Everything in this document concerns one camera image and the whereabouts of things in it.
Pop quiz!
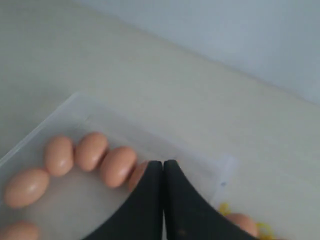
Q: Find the clear plastic bin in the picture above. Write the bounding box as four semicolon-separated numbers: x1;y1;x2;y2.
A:
0;93;238;240

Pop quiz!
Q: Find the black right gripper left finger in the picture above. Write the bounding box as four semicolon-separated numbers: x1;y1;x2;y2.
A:
85;160;163;240

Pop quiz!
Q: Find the yellow plastic egg tray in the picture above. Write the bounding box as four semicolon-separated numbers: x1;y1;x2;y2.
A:
218;202;276;240

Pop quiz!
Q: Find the brown egg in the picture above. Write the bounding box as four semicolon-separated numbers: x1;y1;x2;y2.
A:
0;221;40;240
127;161;149;192
225;213;259;237
100;146;137;188
74;132;109;172
44;135;74;177
3;168;50;209

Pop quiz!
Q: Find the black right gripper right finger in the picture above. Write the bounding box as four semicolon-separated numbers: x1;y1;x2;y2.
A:
162;159;256;240

